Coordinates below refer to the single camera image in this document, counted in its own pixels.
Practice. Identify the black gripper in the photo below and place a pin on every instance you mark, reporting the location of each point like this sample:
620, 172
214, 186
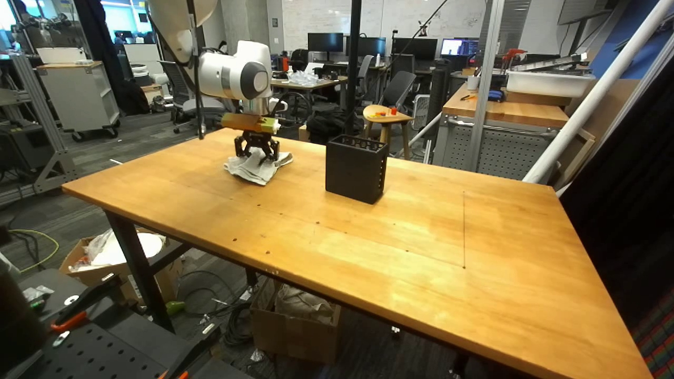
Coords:
254, 139

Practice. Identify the white cloth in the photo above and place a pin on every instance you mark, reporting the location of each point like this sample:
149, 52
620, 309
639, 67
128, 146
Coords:
257, 167

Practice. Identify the black perforated box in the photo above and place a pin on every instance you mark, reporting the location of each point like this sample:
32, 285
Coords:
357, 167

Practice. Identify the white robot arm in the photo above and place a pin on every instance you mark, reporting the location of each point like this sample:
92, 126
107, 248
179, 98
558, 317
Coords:
245, 77

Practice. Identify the cardboard box under table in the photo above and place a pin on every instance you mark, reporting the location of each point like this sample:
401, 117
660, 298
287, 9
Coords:
290, 323

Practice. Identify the grey office chair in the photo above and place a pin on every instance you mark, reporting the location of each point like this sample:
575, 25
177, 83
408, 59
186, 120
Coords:
183, 100

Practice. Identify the round wooden stool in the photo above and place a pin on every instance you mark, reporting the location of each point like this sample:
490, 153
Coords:
386, 117

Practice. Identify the black office chair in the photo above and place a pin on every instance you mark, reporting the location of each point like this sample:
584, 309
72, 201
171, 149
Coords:
397, 89

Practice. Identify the black vertical pole stand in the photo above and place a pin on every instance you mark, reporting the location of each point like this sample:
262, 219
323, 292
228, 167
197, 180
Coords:
352, 73

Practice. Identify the white rolling cabinet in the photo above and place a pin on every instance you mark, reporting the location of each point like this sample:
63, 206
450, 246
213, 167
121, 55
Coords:
83, 98

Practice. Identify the computer monitor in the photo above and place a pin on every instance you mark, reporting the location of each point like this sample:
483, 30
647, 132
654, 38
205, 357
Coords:
460, 47

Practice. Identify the wooden workbench with drawers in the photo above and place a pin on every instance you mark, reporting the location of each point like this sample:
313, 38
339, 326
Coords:
517, 132

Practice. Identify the white plastic tray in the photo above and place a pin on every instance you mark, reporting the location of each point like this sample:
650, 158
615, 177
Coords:
545, 83

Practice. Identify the white diagonal pole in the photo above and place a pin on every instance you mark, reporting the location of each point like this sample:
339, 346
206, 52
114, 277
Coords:
613, 72

